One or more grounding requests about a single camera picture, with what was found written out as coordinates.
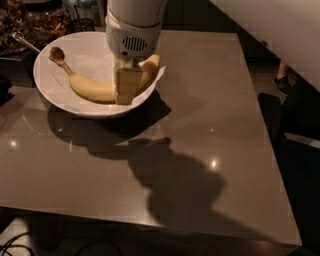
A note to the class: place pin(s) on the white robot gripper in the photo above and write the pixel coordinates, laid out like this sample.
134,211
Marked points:
128,41

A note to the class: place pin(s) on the yellow banana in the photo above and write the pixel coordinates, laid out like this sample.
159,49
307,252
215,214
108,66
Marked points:
99,92

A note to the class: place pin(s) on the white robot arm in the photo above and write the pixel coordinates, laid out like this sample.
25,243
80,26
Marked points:
290,29

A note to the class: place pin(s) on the white ceramic bowl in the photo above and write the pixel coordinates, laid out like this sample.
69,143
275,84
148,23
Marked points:
88,54

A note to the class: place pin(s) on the dark snack bowl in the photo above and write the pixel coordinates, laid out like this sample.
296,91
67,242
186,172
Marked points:
54,21

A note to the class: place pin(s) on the white crumpled paper liner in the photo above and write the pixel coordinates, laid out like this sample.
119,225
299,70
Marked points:
88,55

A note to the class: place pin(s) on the glass jar of snacks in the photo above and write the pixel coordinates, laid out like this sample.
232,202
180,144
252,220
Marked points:
14,18

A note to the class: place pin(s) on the person's black sneaker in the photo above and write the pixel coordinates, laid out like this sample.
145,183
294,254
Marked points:
283,85

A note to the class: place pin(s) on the black wire holder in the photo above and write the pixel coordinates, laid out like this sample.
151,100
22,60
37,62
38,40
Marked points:
83,25

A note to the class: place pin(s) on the metal spoon handle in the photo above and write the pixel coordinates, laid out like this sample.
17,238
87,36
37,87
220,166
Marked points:
20,38

